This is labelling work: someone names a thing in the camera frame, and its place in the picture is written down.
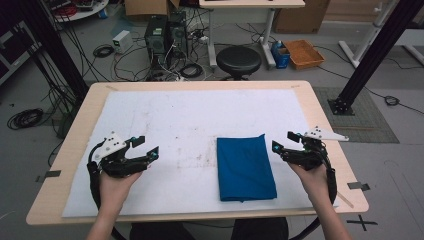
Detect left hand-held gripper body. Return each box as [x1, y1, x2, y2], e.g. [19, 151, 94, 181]
[90, 130, 152, 179]

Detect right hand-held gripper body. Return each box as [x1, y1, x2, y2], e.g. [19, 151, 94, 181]
[281, 125, 350, 172]

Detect blue t-shirt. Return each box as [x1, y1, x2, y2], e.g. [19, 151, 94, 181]
[216, 133, 278, 203]

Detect person's left hand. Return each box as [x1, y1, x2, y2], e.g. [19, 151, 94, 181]
[98, 167, 148, 208]

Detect person's right hand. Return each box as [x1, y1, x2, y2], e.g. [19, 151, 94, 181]
[287, 161, 332, 205]

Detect white table mat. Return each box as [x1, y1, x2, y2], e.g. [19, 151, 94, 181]
[61, 88, 340, 219]

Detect thin wooden strip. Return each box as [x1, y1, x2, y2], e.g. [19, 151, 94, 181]
[337, 191, 355, 209]

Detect grey tape piece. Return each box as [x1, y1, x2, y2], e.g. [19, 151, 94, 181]
[347, 181, 371, 192]
[35, 169, 63, 184]

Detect grey floor mat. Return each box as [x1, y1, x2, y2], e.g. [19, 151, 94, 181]
[313, 86, 400, 144]

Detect person's dark pants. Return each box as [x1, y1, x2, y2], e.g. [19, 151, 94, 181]
[129, 217, 289, 240]

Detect blue box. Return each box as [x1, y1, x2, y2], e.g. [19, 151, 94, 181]
[270, 40, 291, 70]

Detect orange basket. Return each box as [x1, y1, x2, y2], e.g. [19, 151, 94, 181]
[283, 39, 326, 71]

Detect black round stool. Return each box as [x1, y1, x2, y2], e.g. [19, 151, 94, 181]
[215, 45, 263, 82]

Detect white power supply box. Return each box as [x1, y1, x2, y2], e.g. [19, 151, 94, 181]
[111, 29, 134, 54]

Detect black computer tower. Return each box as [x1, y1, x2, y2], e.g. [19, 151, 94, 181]
[166, 10, 189, 68]
[144, 14, 169, 73]

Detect white metal stand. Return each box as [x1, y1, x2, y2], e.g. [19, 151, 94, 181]
[338, 0, 401, 69]

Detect large cardboard box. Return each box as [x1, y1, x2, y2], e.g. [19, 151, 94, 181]
[273, 0, 332, 34]

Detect round white table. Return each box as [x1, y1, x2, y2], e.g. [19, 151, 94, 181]
[43, 0, 110, 24]

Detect white desk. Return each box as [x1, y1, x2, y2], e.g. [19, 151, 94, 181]
[198, 0, 306, 69]

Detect grey metal rack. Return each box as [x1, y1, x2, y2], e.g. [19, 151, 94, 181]
[0, 19, 43, 86]

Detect left hand-held gripper cable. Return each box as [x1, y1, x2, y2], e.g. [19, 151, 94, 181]
[86, 139, 106, 210]

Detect hand-held gripper cable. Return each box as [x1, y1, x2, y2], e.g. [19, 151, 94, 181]
[319, 142, 339, 205]
[86, 139, 106, 210]

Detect right hand-held gripper cable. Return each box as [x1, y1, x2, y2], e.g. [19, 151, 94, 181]
[319, 142, 339, 205]

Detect small black cable coil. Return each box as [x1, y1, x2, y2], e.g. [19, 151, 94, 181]
[383, 95, 401, 107]

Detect black frame post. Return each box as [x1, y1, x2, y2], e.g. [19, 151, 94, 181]
[328, 0, 424, 116]
[13, 0, 89, 101]

